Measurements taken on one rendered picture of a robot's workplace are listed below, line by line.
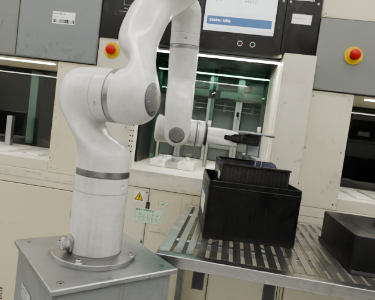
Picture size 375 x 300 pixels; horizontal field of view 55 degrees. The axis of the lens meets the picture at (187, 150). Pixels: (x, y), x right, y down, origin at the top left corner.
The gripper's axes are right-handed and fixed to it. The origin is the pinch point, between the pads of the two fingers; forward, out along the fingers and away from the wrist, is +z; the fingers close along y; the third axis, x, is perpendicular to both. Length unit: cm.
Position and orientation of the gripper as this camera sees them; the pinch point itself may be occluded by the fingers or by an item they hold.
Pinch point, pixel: (252, 140)
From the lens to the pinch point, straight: 118.8
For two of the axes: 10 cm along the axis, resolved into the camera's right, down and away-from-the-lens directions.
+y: 0.2, 0.7, -10.0
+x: 1.3, -9.9, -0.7
